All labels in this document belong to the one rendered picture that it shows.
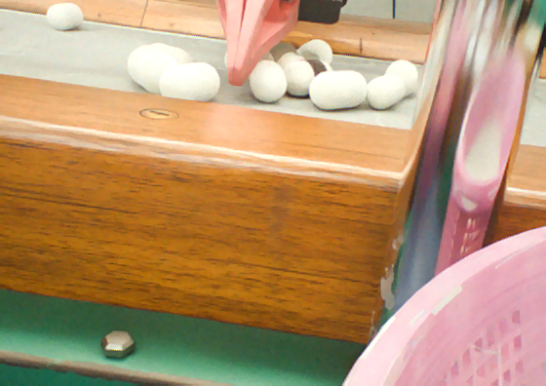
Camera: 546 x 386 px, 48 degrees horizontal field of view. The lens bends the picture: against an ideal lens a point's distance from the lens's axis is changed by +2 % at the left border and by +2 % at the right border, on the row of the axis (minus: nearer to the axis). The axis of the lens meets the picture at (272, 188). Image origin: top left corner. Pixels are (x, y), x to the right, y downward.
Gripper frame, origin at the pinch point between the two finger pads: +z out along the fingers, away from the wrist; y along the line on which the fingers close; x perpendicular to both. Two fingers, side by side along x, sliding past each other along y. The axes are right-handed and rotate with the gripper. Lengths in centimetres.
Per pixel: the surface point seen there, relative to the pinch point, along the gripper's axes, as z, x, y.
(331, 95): 0.4, 0.8, 4.9
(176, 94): 3.0, -1.1, -2.3
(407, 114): -0.6, 3.1, 9.1
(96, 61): -2.8, 5.0, -9.3
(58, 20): -9.6, 9.9, -15.2
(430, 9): -150, 141, 40
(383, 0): -152, 141, 23
